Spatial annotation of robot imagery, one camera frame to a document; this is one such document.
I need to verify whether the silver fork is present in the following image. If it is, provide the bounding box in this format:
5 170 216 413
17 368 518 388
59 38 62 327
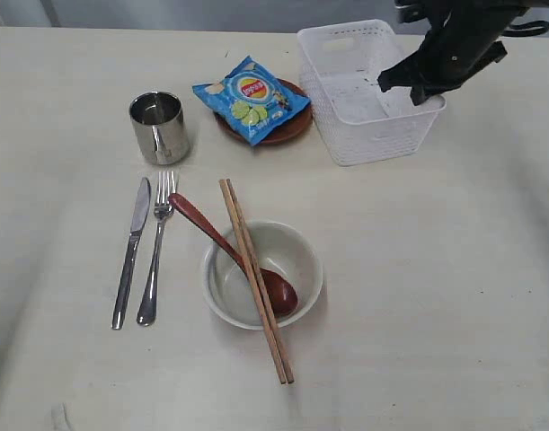
137 170 177 327

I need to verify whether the silver table knife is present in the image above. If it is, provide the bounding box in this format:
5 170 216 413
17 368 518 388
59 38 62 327
111 177 151 330

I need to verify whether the white ceramic bowl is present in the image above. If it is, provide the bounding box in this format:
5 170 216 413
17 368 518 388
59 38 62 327
202 220 323 330

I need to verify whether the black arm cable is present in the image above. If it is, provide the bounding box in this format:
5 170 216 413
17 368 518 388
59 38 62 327
501 19 549 38

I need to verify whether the brown round plate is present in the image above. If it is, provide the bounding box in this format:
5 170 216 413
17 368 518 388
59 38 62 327
214 79 313 146

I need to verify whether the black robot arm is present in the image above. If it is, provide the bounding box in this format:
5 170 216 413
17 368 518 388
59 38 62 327
377 0 549 106

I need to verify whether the wooden chopstick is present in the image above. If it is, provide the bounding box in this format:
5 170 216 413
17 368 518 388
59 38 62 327
219 180 288 384
226 180 295 384

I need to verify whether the white perforated plastic basket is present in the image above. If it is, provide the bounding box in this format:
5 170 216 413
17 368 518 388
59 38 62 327
297 20 446 166

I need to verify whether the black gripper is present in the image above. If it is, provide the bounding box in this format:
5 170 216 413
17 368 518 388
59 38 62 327
377 8 526 106

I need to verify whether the dark red wooden spoon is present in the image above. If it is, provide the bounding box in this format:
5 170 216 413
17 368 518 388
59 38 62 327
169 193 298 317

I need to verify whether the silver foil packet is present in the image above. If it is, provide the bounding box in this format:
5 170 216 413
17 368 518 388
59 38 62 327
128 91 190 166

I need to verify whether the blue chips bag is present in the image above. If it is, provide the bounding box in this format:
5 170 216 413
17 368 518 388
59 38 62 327
192 56 310 146

